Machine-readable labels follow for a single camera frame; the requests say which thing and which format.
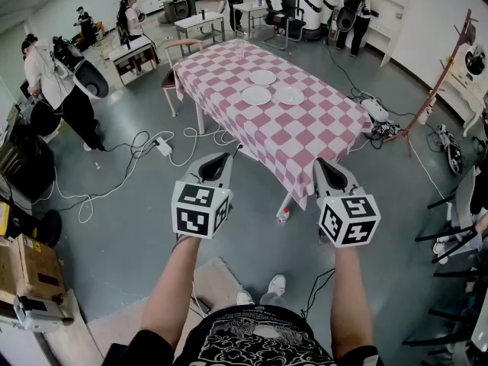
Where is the wooden coat rack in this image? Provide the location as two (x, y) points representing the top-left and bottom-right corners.
(383, 8), (480, 158)

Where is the person's black printed t-shirt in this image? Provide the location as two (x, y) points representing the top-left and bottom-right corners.
(112, 304), (384, 366)

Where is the large white black machine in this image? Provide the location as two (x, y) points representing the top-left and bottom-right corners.
(278, 0), (341, 41)

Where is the white power strip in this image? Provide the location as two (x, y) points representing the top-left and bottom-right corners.
(154, 136), (174, 157)

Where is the person's white right shoe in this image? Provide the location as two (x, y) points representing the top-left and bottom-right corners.
(266, 274), (287, 297)

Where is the white shelf cabinet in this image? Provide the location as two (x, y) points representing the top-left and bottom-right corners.
(364, 0), (416, 68)

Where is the small white side table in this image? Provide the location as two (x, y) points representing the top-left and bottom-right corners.
(232, 1), (268, 40)
(108, 35), (160, 87)
(174, 11), (226, 46)

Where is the white floor device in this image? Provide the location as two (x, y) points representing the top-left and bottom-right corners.
(359, 98), (390, 124)

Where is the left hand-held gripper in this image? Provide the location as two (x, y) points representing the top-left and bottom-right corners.
(171, 151), (234, 240)

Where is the wooden chair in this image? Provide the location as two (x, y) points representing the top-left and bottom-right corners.
(160, 38), (204, 118)

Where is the person's right forearm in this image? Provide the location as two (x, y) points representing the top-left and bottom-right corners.
(329, 245), (374, 361)

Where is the pink checkered tablecloth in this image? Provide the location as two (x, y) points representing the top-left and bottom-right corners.
(173, 39), (374, 210)

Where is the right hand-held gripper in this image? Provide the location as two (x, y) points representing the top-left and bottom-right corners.
(312, 157), (382, 249)

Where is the white dresser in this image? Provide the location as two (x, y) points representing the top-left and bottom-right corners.
(437, 43), (488, 138)

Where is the black metal chair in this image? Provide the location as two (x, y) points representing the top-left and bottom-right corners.
(402, 165), (488, 358)

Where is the cardboard box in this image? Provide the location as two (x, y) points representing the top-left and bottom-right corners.
(0, 233), (68, 307)

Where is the black office chair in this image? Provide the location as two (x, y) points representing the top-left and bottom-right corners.
(261, 0), (307, 52)

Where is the thin black body cable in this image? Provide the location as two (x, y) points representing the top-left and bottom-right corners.
(300, 267), (336, 320)

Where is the white-legged dining table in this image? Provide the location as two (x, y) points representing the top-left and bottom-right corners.
(194, 101), (295, 219)

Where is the white round plate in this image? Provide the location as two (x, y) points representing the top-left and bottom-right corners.
(249, 69), (278, 86)
(274, 86), (306, 107)
(241, 85), (273, 107)

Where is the long white floor cable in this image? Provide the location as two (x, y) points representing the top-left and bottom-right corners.
(31, 125), (238, 225)

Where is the black white wheeled device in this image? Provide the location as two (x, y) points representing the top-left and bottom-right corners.
(436, 124), (465, 177)

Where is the black round stool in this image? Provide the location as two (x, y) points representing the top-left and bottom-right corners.
(31, 209), (63, 248)

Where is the grey handheld device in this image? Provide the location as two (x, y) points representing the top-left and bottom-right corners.
(13, 294), (75, 333)

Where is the black cable bundle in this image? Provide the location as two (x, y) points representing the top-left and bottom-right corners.
(368, 120), (403, 150)

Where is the person's left forearm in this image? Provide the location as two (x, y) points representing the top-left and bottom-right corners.
(140, 236), (202, 351)

